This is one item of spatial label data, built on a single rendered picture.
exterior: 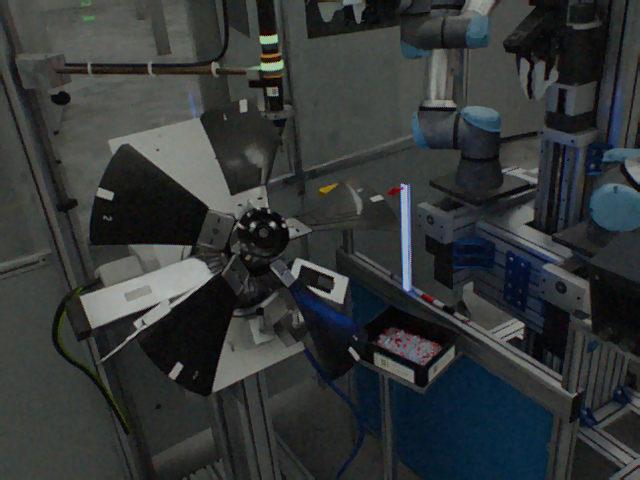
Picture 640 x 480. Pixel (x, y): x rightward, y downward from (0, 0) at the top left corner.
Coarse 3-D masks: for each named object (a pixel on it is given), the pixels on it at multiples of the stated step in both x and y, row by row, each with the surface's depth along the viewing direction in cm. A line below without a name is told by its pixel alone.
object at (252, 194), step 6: (264, 186) 138; (246, 192) 140; (252, 192) 139; (258, 192) 138; (264, 192) 137; (234, 198) 141; (240, 198) 141; (246, 198) 140; (252, 198) 139; (264, 198) 137; (234, 204) 141; (246, 204) 139; (252, 204) 139; (258, 204) 138; (264, 204) 137; (240, 210) 140; (246, 210) 139; (240, 216) 140
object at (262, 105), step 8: (248, 72) 125; (256, 72) 124; (256, 80) 125; (264, 80) 125; (256, 88) 126; (264, 88) 126; (264, 96) 126; (264, 104) 127; (264, 112) 126; (272, 112) 126; (280, 112) 125; (288, 112) 126
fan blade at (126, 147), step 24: (120, 168) 125; (144, 168) 126; (120, 192) 126; (144, 192) 127; (168, 192) 128; (96, 216) 126; (120, 216) 128; (144, 216) 129; (168, 216) 130; (192, 216) 131; (96, 240) 128; (120, 240) 130; (144, 240) 131; (168, 240) 132; (192, 240) 134
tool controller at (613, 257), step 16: (624, 240) 110; (608, 256) 108; (624, 256) 107; (592, 272) 109; (608, 272) 106; (624, 272) 104; (592, 288) 111; (608, 288) 107; (624, 288) 104; (592, 304) 114; (608, 304) 110; (624, 304) 106; (592, 320) 117; (608, 320) 112; (624, 320) 108; (608, 336) 112; (624, 336) 111
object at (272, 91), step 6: (276, 78) 123; (270, 84) 124; (276, 84) 124; (282, 84) 125; (270, 90) 124; (276, 90) 124; (282, 90) 125; (270, 96) 125; (276, 96) 125; (282, 96) 126; (270, 102) 126; (276, 102) 126; (282, 102) 126; (270, 108) 127; (276, 108) 126; (282, 108) 127; (276, 120) 128; (282, 120) 128; (276, 126) 128; (282, 126) 129
